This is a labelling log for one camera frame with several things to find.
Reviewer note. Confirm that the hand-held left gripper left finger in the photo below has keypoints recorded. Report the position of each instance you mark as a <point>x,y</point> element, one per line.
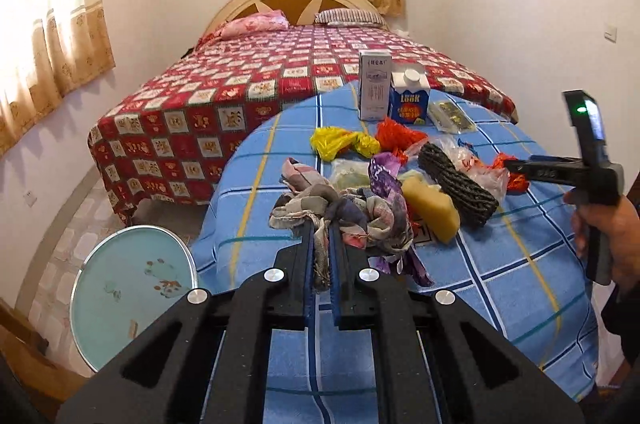
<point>311,304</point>

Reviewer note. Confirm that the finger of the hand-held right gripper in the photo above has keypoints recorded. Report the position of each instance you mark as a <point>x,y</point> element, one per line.
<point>545,167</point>

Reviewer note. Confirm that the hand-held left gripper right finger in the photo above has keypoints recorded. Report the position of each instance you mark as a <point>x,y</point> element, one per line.
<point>336,299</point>

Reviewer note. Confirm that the orange plastic bag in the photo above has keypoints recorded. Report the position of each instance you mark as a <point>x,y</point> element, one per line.
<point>517,185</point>

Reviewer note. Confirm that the patterned cloth rag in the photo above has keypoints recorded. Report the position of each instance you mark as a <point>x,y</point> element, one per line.
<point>320,199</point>

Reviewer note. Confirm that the yellow sponge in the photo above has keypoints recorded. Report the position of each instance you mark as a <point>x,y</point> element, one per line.
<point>432,209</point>

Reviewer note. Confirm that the clear greenish plastic bag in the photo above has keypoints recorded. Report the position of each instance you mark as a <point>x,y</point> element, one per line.
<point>350,176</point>

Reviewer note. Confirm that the person's right hand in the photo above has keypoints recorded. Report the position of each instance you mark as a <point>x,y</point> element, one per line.
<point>625,239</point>

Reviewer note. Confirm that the clear red-printed plastic bag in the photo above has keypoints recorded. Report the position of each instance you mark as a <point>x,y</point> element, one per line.
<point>482,163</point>

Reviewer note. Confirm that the dark mesh roll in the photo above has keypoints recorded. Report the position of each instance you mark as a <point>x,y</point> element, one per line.
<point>457,184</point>

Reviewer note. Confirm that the clear gold foil packet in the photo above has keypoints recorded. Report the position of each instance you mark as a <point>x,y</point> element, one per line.
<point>450,116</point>

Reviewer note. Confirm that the blue checked tablecloth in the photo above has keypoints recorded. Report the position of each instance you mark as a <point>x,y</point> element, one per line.
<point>500,279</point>

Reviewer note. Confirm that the purple plastic wrapper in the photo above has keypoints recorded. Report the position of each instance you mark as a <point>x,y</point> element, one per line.
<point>385,171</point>

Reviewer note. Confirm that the red plastic bag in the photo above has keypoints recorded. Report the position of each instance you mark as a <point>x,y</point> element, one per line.
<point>400,136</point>

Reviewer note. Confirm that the blue drink carton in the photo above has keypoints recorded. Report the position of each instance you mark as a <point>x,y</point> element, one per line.
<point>407,103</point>

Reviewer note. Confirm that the yellow plastic bag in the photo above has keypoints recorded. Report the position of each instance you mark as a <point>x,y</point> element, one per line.
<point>330,141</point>

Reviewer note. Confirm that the tall white carton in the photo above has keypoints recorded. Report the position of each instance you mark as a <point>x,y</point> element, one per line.
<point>375,88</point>

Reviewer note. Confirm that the red patterned bedspread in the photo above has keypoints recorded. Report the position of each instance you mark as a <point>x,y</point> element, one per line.
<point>225,103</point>

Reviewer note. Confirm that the striped pillow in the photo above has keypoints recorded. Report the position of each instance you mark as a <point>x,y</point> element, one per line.
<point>350,17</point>

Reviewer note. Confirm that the pink pillow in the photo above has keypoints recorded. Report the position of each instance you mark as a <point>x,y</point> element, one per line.
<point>255,23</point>

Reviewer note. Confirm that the wooden furniture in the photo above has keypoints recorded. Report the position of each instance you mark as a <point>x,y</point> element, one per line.
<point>30,369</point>

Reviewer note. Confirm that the wide beige patterned curtain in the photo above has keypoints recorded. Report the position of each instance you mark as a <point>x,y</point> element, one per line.
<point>50,28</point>

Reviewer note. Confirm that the white wall switch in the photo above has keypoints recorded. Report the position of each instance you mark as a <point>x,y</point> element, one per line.
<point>611,32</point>

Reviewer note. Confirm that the white wall socket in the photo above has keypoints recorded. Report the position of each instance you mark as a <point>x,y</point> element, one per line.
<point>30,199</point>

